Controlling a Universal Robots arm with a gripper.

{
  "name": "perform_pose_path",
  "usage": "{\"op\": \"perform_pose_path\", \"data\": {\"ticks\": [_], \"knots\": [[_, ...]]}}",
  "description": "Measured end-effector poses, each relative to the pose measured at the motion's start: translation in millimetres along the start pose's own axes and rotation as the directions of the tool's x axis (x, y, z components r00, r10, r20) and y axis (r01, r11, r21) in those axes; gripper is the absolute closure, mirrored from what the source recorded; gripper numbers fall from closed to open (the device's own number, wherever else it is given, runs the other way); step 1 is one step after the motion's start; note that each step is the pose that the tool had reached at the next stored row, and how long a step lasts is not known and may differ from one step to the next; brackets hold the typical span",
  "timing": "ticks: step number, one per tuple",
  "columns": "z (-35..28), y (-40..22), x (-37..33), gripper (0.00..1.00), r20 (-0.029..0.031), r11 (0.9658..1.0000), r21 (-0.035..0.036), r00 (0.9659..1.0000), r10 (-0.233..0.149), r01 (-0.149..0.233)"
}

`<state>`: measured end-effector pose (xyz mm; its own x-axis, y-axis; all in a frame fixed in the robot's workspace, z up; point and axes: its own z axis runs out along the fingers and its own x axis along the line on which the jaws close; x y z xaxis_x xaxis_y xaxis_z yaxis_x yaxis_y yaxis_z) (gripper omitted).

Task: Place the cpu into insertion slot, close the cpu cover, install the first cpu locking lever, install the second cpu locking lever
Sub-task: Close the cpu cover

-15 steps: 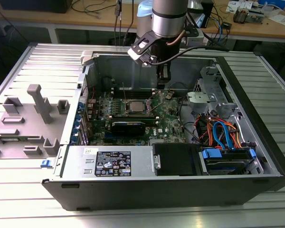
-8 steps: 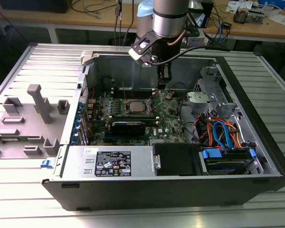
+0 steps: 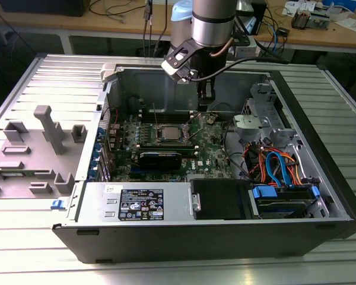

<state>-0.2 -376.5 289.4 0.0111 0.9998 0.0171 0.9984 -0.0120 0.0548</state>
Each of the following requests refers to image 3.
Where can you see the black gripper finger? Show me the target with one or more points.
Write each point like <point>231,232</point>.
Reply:
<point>204,92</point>

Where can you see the thin metal locking lever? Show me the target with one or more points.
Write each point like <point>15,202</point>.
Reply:
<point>193,118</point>
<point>155,114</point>

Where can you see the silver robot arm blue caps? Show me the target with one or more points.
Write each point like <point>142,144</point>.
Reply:
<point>212,17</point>

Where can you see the black RAM slot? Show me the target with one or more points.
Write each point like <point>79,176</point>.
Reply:
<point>169,118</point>
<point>166,113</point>

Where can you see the CPU socket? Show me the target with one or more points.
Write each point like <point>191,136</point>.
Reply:
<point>170,141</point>

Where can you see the blue slot retainer clip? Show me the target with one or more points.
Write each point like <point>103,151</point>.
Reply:
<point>94,164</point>
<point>100,134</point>
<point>91,175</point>
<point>97,149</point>

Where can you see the round coin battery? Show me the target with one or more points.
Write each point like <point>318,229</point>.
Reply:
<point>211,120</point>

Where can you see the green motherboard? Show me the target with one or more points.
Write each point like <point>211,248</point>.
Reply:
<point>207,142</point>

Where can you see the silver drive cage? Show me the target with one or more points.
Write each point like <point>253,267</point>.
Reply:
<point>261,121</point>

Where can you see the tall black device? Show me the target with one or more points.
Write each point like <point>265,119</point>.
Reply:
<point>261,15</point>

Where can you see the small black adapter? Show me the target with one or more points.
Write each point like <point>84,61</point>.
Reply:
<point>284,31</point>

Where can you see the black graphics card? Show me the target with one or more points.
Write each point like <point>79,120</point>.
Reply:
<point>158,161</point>

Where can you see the grey corner block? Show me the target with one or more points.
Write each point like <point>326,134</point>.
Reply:
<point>108,71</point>

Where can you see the copper coil transformer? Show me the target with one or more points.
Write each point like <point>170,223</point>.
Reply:
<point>299,19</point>

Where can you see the white printed box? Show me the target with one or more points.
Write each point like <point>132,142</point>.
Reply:
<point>296,6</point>

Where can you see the wooden desk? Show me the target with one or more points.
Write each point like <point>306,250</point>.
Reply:
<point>314,37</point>

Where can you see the silver power supply unit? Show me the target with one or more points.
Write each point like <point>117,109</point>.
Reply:
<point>178,205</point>

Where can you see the grey electronic device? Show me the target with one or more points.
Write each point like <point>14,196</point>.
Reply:
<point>320,20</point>

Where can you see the black label sticker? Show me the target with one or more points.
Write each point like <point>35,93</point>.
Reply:
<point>142,205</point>

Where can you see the white barcode sticker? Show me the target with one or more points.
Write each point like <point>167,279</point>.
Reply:
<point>111,189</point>

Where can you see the hard disk blue carrier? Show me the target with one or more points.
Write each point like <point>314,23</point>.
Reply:
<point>284,205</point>

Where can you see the blue cardboard box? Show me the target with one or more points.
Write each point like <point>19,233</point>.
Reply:
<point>344,3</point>

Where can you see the white paper sheets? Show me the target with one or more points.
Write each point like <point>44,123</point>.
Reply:
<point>353,23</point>

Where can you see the black open PC case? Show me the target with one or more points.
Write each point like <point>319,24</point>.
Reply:
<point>195,243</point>

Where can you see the large black box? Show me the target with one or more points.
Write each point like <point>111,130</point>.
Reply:
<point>47,7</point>

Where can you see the blue plastic latch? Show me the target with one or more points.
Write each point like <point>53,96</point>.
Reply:
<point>57,204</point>

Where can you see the grey plastic parts rack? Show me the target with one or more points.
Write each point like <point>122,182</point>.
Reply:
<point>32,166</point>

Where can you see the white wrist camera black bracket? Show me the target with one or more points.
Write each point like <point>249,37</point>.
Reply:
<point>170,68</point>

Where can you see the small white wrist camera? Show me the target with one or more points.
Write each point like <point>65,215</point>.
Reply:
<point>246,50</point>

